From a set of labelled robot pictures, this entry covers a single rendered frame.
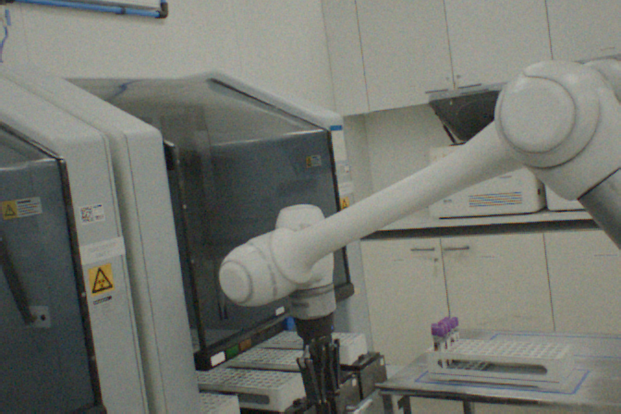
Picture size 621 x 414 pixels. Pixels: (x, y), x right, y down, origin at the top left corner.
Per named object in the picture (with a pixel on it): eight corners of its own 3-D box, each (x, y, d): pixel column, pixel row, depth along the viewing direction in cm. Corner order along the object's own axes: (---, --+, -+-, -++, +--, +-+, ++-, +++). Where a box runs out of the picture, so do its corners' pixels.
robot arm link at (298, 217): (299, 278, 147) (263, 295, 136) (288, 202, 146) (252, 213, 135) (347, 277, 142) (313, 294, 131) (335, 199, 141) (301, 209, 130)
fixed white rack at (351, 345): (254, 364, 196) (251, 341, 196) (275, 352, 205) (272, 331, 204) (350, 370, 180) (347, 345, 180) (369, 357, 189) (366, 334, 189)
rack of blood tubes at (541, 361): (427, 379, 162) (424, 351, 161) (445, 364, 170) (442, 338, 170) (564, 389, 145) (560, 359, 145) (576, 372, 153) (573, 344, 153)
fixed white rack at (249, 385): (178, 407, 170) (175, 381, 170) (205, 391, 179) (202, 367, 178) (283, 418, 155) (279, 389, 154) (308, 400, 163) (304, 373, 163)
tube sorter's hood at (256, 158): (37, 359, 168) (-7, 85, 164) (205, 295, 219) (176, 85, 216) (209, 371, 140) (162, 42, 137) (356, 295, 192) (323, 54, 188)
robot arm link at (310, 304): (276, 291, 139) (281, 322, 139) (317, 290, 134) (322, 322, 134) (302, 279, 146) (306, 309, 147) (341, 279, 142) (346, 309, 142)
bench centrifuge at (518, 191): (427, 221, 370) (411, 95, 366) (471, 203, 421) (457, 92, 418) (537, 214, 339) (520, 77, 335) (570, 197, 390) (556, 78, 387)
